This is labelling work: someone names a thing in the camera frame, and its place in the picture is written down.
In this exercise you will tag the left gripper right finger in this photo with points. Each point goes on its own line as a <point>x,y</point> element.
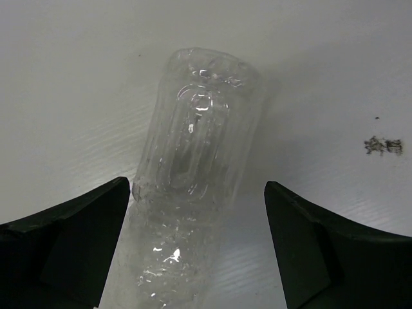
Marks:
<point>328,261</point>

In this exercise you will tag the clear unlabelled plastic bottle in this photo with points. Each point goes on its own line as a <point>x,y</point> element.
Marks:
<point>207,109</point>

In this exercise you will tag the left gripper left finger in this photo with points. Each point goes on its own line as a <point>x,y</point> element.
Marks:
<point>60,257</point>

